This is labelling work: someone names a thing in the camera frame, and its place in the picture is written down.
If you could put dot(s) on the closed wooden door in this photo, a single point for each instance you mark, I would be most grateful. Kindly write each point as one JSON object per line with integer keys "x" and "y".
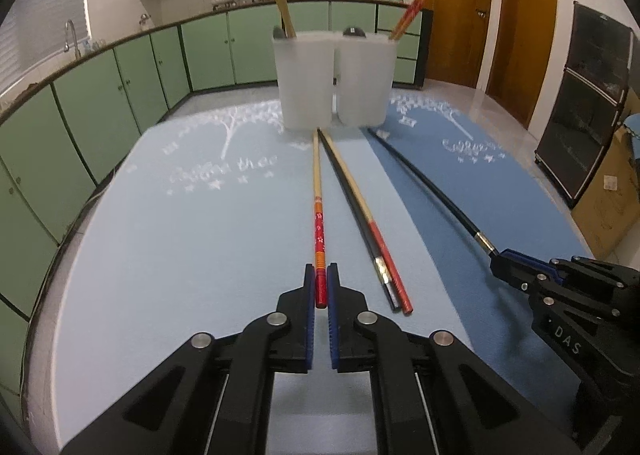
{"x": 455, "y": 10}

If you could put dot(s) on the light blue printed mat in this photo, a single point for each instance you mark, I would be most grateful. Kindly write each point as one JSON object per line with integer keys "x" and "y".
{"x": 200, "y": 260}

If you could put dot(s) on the dark blue printed mat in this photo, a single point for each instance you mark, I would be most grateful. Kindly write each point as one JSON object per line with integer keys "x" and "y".
{"x": 475, "y": 175}

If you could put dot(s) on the black spoon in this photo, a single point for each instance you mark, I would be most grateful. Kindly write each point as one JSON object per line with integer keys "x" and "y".
{"x": 354, "y": 31}

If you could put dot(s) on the metal spoon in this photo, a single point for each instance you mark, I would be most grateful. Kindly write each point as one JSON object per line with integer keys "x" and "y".
{"x": 279, "y": 33}

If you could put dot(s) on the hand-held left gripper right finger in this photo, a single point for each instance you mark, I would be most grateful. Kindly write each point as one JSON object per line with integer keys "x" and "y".
{"x": 334, "y": 335}

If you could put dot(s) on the metal faucet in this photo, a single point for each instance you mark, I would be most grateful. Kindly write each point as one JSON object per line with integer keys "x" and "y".
{"x": 70, "y": 35}

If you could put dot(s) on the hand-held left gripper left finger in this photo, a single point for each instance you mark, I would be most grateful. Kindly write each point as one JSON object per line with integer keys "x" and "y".
{"x": 310, "y": 335}

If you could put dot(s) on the metal kettle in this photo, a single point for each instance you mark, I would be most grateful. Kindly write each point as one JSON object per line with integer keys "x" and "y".
{"x": 145, "y": 21}

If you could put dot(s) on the translucent white utensil holder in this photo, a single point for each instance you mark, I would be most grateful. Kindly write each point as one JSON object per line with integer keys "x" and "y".
{"x": 305, "y": 85}

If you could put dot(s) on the white window blind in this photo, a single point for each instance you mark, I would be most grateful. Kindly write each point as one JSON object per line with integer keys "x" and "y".
{"x": 45, "y": 10}

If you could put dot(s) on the green base cabinets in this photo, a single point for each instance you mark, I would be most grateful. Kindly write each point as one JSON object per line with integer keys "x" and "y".
{"x": 130, "y": 85}

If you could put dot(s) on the blue cloth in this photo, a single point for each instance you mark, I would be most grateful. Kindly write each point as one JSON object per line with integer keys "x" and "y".
{"x": 634, "y": 137}

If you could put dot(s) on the wooden door in recess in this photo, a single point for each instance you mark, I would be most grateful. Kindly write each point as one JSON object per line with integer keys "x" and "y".
{"x": 525, "y": 35}

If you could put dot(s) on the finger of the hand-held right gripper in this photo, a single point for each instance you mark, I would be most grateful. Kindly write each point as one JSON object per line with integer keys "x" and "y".
{"x": 515, "y": 277}
{"x": 530, "y": 262}

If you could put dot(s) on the black chopstick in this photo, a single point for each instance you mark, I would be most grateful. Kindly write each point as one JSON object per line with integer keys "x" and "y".
{"x": 360, "y": 220}
{"x": 430, "y": 195}

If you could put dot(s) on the cardboard box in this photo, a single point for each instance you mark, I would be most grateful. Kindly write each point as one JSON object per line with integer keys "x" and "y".
{"x": 607, "y": 205}

